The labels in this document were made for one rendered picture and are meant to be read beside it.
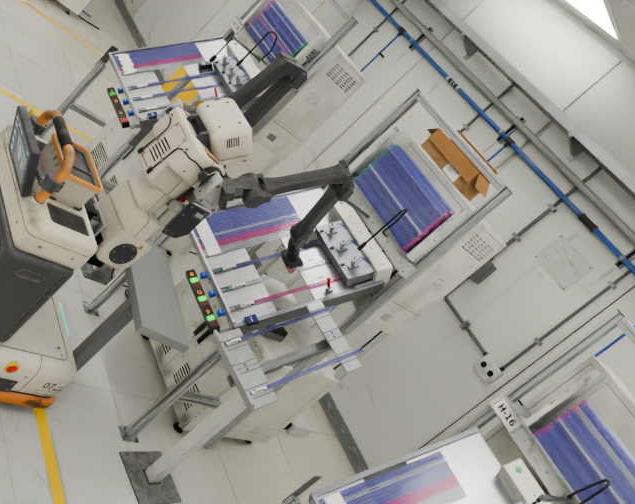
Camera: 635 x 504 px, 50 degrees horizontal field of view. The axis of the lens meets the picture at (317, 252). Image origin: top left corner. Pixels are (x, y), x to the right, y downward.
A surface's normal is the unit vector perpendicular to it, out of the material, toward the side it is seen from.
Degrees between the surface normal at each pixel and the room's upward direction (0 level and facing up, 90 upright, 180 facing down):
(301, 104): 90
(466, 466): 44
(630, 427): 90
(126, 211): 82
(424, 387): 90
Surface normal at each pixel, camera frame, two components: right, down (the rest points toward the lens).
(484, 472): 0.13, -0.68
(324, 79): 0.42, 0.69
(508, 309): -0.55, -0.32
